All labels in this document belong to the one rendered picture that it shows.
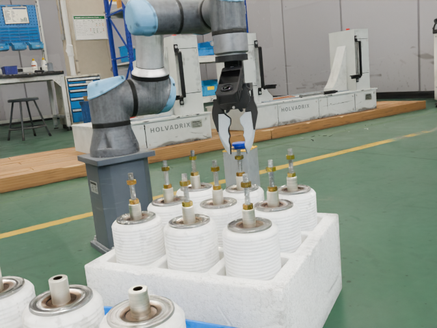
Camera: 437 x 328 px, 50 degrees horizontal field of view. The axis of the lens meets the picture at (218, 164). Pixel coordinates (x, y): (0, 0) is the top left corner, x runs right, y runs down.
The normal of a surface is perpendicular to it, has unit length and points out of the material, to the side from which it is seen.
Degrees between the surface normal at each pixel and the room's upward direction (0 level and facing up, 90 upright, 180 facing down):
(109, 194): 90
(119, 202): 90
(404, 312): 0
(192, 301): 90
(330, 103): 90
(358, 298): 0
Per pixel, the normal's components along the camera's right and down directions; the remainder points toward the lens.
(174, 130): 0.56, 0.10
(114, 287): -0.44, 0.21
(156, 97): 0.48, 0.37
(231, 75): -0.22, -0.76
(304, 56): -0.82, 0.18
